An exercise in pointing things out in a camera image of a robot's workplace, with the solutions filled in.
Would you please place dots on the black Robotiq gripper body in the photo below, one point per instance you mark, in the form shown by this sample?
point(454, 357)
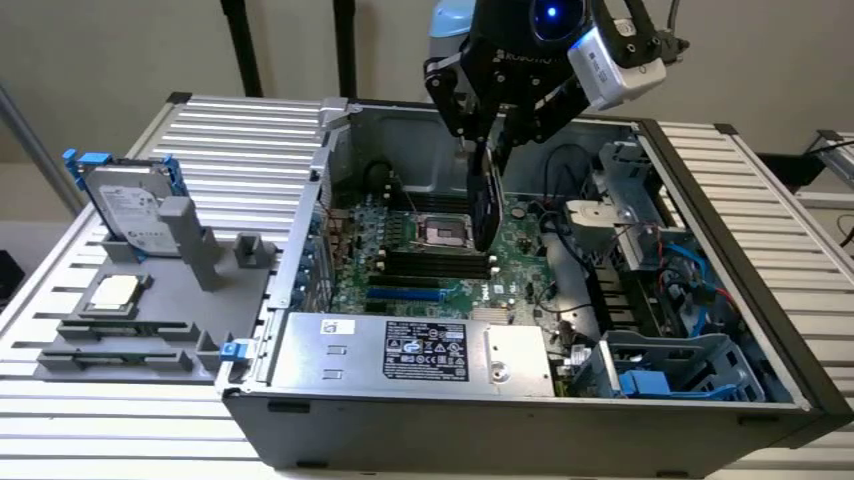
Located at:
point(514, 75)

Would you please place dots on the black graphics card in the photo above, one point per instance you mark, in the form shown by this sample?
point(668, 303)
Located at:
point(487, 210)

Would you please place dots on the black RAM slot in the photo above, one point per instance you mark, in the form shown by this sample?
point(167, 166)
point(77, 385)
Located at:
point(434, 268)
point(434, 260)
point(434, 253)
point(434, 275)

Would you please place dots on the blue expansion slot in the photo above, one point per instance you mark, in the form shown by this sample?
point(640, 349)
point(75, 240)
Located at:
point(403, 294)

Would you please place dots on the thin black pole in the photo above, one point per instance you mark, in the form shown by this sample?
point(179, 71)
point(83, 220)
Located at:
point(344, 45)

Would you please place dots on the grey plastic fan shroud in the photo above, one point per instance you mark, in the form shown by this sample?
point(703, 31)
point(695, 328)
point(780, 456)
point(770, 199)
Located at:
point(590, 212)

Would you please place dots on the grey metal drive cage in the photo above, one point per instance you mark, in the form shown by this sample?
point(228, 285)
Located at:
point(634, 210)

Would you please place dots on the CPU socket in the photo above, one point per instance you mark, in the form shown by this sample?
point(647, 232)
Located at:
point(443, 231)

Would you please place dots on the green motherboard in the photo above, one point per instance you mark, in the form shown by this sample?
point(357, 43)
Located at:
point(527, 250)

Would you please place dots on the black tripod pole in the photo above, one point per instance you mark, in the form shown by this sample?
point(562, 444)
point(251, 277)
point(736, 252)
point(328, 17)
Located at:
point(243, 45)

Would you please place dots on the silver chipset heat sink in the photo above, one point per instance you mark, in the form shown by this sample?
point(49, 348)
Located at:
point(490, 316)

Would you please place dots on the hard disk with blue carrier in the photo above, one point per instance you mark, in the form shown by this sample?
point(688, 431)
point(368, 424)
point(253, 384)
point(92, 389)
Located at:
point(133, 205)

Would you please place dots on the silver power supply unit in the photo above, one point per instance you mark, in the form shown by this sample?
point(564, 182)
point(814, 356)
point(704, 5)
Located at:
point(373, 360)

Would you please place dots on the grey disk bay blue clips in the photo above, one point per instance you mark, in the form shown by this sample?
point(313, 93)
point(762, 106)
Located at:
point(694, 365)

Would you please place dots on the grey parts rack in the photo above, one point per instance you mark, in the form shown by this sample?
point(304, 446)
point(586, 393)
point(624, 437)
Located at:
point(167, 305)

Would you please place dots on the blue case latch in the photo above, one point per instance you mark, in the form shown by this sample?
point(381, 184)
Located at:
point(236, 349)

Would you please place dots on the grey metal pole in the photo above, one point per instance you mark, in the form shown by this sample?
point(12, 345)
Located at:
point(36, 150)

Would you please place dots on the silver CPU chip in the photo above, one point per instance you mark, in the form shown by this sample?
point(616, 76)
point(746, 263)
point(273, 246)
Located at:
point(119, 290)

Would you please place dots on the black open PC case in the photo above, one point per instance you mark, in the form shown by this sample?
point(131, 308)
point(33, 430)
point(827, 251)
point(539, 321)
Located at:
point(507, 430)

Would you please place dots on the green RAM stick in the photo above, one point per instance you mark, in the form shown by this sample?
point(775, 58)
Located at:
point(113, 358)

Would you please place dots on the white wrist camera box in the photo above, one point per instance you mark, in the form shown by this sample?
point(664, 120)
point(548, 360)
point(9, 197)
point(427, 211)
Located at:
point(616, 75)

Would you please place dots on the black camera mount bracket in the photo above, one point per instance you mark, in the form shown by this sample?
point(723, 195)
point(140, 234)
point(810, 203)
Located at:
point(643, 35)

